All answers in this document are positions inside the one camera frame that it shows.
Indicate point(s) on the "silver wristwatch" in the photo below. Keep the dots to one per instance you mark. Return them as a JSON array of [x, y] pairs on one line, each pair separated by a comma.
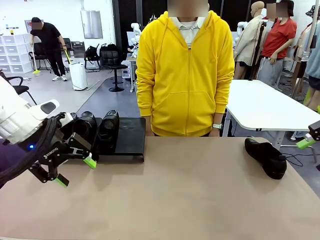
[[217, 126]]

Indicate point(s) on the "black metal shoe stand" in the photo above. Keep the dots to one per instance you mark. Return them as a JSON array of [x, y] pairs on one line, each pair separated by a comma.
[[130, 140], [99, 119]]

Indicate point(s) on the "person's right hand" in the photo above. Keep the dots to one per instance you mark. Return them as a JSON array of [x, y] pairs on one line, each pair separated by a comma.
[[149, 126]]

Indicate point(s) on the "black quilted bar stool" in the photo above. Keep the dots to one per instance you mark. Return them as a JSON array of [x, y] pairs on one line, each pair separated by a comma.
[[110, 58]]

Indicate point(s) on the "mannequin in tan garment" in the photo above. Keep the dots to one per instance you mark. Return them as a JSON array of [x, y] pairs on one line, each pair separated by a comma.
[[300, 65]]

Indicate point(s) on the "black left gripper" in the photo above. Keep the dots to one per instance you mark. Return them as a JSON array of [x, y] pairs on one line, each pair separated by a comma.
[[58, 150]]

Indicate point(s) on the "mannequin in beige coat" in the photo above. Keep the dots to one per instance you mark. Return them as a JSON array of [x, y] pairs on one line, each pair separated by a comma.
[[250, 42]]

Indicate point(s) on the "white stand pole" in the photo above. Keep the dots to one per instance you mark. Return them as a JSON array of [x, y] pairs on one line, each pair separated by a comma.
[[310, 35]]

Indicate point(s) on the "background desk with equipment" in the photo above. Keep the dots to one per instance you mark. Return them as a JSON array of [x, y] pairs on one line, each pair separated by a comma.
[[128, 62]]

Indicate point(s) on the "purple cloth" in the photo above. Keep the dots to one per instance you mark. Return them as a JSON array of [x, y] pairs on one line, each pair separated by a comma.
[[12, 157]]

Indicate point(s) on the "broom with yellow head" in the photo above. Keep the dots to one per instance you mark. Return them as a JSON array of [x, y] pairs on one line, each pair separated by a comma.
[[37, 72]]

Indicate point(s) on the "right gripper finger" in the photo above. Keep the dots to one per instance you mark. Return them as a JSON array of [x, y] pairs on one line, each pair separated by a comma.
[[314, 130], [318, 166]]

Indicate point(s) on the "black armchair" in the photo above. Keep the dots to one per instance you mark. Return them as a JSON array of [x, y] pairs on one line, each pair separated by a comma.
[[22, 88]]

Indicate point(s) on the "white table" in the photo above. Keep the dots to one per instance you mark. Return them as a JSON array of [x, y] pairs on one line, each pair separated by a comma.
[[262, 105]]

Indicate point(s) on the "man in black clothes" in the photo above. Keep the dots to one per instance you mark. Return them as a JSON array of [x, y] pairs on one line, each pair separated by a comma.
[[51, 37]]

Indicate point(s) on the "dark box appliance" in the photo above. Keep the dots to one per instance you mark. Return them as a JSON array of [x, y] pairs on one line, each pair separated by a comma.
[[78, 48]]

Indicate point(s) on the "white drawer cabinet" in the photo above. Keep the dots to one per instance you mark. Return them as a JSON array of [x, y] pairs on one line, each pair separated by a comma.
[[15, 50]]

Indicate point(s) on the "black backpack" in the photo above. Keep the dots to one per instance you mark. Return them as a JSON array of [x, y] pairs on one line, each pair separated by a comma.
[[108, 47], [92, 53]]

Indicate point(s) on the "person's left forearm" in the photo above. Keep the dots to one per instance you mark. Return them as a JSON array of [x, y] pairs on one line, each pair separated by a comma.
[[223, 97]]

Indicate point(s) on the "white air purifier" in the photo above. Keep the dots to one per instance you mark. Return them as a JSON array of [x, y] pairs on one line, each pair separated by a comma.
[[78, 75]]

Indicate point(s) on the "person's left hand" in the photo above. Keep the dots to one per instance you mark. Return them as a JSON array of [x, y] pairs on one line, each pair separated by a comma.
[[215, 133]]

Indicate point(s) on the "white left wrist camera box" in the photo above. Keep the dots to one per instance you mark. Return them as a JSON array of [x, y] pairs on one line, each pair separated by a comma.
[[66, 118]]

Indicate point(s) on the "grey metal wall panel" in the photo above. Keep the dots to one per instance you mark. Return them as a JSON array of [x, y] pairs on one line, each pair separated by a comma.
[[91, 25]]

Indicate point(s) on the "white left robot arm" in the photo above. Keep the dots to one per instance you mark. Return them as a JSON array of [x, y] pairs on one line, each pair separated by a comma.
[[15, 117]]

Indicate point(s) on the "person in yellow hoodie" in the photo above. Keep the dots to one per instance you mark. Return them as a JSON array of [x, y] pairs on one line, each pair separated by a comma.
[[185, 75]]

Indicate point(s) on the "mannequin in red shirt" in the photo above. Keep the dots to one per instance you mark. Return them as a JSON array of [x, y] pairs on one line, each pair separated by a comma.
[[277, 37]]

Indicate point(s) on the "person's right forearm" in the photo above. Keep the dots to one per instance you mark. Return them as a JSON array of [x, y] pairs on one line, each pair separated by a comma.
[[144, 100]]

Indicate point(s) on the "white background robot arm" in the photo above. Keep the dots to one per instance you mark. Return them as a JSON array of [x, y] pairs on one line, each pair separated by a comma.
[[241, 26], [136, 28]]

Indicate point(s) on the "black office chair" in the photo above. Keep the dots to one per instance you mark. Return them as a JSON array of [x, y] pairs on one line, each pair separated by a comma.
[[41, 56]]

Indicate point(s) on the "mannequin in grey-blue garment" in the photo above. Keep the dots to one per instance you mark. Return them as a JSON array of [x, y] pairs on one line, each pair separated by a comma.
[[315, 65]]

